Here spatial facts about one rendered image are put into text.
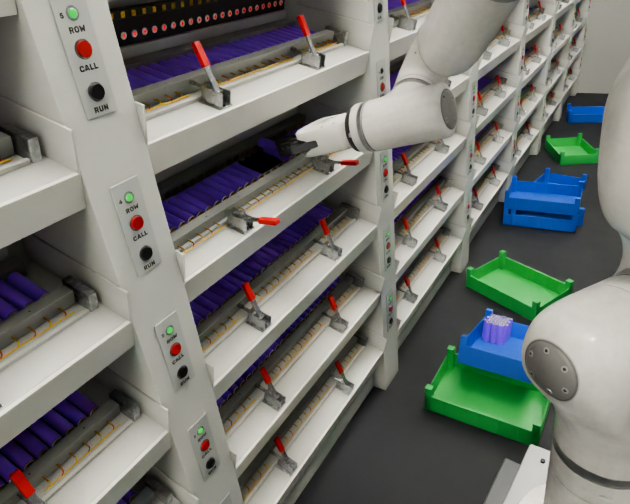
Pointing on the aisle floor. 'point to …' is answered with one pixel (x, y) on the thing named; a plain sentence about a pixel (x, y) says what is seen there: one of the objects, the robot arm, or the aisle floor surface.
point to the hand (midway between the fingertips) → (290, 144)
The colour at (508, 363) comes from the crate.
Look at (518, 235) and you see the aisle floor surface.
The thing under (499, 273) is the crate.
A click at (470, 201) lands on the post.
